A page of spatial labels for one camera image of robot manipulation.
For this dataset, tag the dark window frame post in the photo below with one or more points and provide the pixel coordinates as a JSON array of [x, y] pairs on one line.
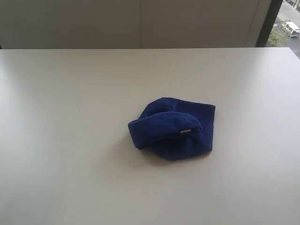
[[269, 21]]

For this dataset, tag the blue microfiber towel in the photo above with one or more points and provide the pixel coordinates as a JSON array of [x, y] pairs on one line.
[[174, 129]]

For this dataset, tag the white bus outside window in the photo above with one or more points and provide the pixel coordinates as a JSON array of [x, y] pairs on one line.
[[291, 29]]

